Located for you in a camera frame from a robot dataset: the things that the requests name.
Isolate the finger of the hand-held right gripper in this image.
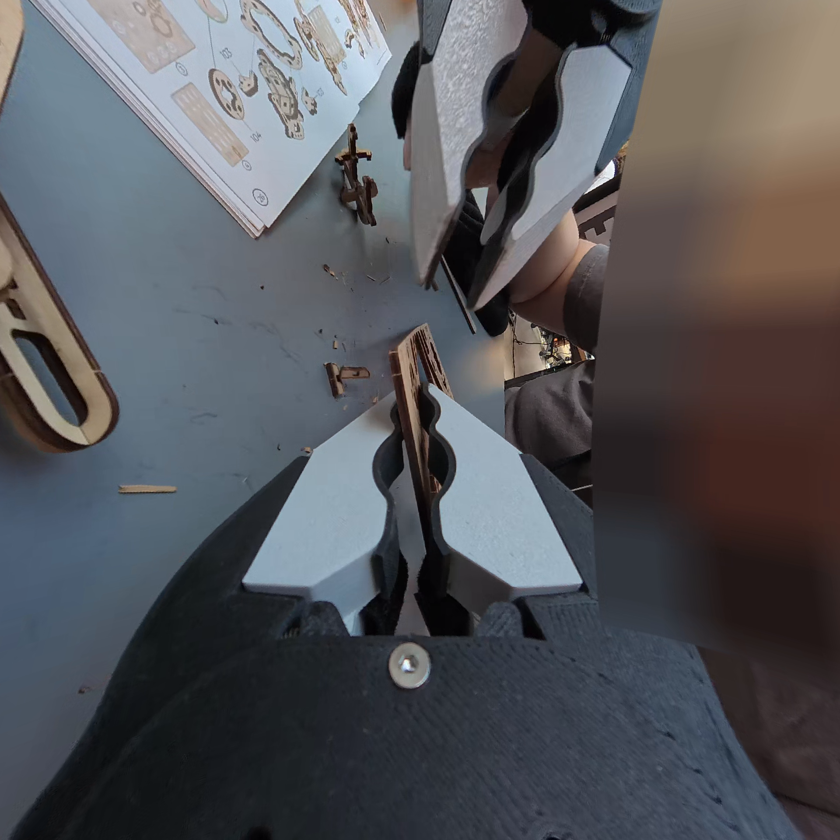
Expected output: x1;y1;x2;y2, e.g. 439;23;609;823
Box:
407;0;530;291
469;42;635;312

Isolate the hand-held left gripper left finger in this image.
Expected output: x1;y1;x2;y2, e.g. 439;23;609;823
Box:
241;391;404;636

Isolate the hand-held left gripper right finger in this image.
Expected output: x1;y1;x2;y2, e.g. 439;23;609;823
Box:
427;382;585;634

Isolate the person's right forearm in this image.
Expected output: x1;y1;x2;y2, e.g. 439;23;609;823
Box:
508;210;585;329

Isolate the assembled wooden mechanical model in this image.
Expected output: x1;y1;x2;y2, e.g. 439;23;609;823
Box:
0;0;121;455

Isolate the black-white marker board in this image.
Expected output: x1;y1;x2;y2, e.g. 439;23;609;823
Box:
573;161;621;245

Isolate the small assembled wooden part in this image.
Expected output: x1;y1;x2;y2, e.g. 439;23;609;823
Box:
335;122;380;227

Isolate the open instruction booklet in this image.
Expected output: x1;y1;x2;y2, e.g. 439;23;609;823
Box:
29;0;393;239

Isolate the small wooden bracket piece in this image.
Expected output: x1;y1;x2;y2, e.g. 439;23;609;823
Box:
323;362;371;400

